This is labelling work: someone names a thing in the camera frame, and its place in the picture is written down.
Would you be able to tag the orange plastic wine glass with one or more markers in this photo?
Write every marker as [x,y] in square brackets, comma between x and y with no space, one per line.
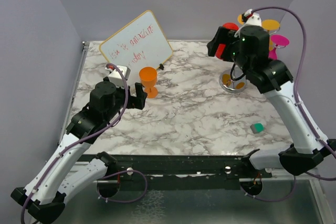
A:
[148,78]

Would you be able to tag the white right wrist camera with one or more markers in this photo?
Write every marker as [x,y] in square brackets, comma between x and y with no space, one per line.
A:
[249,18]

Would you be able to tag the red plastic wine glass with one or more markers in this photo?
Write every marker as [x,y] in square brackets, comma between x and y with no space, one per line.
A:
[221,47]

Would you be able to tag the green grey eraser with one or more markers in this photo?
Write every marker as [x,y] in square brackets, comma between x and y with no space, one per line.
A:
[257,128]

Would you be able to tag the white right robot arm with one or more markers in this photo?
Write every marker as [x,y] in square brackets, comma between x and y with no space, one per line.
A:
[249,51]

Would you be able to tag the black front mounting rail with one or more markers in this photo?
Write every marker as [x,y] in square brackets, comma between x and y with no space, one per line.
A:
[180,172]

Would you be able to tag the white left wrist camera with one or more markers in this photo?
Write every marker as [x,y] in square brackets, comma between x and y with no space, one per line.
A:
[115,77]

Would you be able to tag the chrome wine glass rack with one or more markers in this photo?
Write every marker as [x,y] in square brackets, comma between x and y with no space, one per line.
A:
[232,80]

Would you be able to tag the yellow wine glass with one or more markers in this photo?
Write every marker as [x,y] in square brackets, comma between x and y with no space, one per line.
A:
[239,19]
[271,26]

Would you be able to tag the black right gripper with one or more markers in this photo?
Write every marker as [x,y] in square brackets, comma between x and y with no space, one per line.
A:
[224,36]

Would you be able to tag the yellow framed whiteboard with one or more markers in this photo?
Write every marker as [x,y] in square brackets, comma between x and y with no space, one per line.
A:
[141,43]

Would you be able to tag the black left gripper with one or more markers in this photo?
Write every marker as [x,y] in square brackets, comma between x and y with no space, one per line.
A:
[137,102]

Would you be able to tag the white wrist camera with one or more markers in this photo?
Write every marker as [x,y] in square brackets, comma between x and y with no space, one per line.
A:
[249,18]
[115,77]

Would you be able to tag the magenta plastic wine glass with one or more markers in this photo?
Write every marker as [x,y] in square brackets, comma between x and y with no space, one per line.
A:
[279,41]

